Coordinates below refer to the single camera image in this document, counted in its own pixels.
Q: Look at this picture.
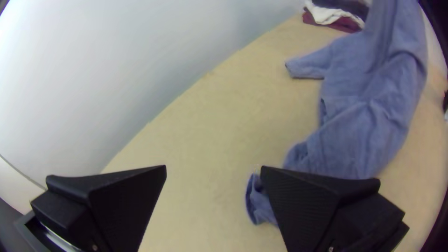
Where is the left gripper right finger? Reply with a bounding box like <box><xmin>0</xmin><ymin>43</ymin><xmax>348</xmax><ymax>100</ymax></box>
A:
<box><xmin>260</xmin><ymin>166</ymin><xmax>410</xmax><ymax>252</ymax></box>

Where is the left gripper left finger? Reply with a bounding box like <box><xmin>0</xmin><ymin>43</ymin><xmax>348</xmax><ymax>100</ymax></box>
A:
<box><xmin>30</xmin><ymin>165</ymin><xmax>167</xmax><ymax>252</ymax></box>

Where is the blue t-shirt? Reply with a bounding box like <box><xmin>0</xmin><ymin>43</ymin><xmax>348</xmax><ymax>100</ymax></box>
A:
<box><xmin>245</xmin><ymin>0</ymin><xmax>429</xmax><ymax>226</ymax></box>

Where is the heap of clothes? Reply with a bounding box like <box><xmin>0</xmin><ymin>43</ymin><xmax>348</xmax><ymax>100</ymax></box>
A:
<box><xmin>302</xmin><ymin>0</ymin><xmax>372</xmax><ymax>34</ymax></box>

